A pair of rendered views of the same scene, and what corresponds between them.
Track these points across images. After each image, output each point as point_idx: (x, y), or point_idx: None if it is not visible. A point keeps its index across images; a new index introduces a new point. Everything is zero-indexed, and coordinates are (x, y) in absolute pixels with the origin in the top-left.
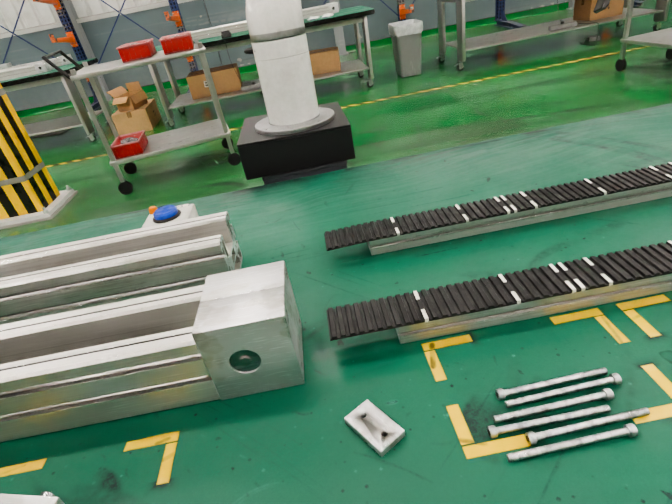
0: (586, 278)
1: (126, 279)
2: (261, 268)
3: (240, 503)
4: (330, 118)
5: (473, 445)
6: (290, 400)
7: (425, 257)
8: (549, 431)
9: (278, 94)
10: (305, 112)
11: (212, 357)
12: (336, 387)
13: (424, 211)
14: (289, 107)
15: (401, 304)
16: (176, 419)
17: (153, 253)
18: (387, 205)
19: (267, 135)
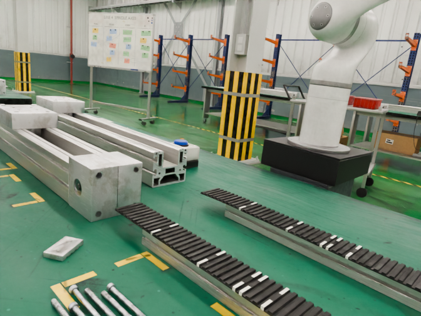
0: (255, 292)
1: (121, 150)
2: (131, 159)
3: (4, 226)
4: (336, 151)
5: (62, 287)
6: (76, 221)
7: (242, 235)
8: (80, 312)
9: (307, 120)
10: (319, 139)
11: (70, 175)
12: (92, 232)
13: (277, 212)
14: (309, 131)
15: (160, 222)
16: (52, 198)
17: (135, 143)
18: (289, 209)
19: (287, 142)
